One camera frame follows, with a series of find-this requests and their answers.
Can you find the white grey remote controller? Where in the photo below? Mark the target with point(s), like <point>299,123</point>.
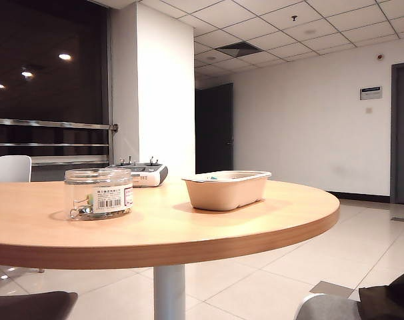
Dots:
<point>148,175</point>

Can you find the beige rectangular pulp container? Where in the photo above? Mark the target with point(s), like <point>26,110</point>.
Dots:
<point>222,195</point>

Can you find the dark ceiling air vent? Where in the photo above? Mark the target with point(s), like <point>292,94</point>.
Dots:
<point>237,48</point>

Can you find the dark brown seat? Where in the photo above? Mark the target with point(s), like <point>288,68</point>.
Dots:
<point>25,306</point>

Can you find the steel railing thin bar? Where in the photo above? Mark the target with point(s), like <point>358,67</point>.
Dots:
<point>55,144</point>

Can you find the dark brown cushion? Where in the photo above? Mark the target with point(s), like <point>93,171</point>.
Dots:
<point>392,300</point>

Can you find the white wall switch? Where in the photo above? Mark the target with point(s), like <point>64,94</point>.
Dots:
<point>368,110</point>

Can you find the steel railing thick bar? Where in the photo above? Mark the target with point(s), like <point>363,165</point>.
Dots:
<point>55,125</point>

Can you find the black wall baseboard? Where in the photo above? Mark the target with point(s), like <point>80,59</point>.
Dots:
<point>358,196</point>

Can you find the clear plastic jar with label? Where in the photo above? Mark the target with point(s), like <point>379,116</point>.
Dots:
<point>98,183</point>

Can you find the white table pedestal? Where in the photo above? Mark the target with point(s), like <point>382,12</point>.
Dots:
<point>169,293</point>

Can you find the steel railing flat bar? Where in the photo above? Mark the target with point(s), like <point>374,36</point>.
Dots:
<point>68,160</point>

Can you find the white plastic chair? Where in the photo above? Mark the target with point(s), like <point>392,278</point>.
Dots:
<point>10,168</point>

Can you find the floor vent grille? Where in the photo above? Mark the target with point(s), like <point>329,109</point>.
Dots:
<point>401,219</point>

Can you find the red fire alarm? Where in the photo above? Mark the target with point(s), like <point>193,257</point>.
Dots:
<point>380,56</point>

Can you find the grey chair back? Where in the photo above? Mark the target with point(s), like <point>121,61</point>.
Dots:
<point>325,308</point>

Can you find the grey floor cover plate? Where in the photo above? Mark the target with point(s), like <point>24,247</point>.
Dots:
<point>333,289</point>

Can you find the silver black binder clip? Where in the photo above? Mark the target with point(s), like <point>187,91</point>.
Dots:
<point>80,210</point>

